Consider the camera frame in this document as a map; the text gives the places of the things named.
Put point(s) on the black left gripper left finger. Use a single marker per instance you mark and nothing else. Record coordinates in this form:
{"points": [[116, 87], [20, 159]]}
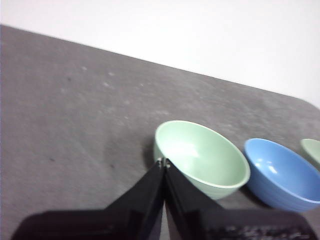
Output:
{"points": [[112, 222]]}

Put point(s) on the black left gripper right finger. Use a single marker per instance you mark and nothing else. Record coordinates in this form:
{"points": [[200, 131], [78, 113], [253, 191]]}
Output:
{"points": [[225, 225]]}

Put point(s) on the pale green ribbed bowl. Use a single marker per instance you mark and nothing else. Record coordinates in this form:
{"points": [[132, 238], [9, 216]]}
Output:
{"points": [[313, 151], [200, 155]]}

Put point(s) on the blue ribbed bowl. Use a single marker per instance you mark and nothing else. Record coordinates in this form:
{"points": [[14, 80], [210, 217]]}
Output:
{"points": [[280, 175]]}

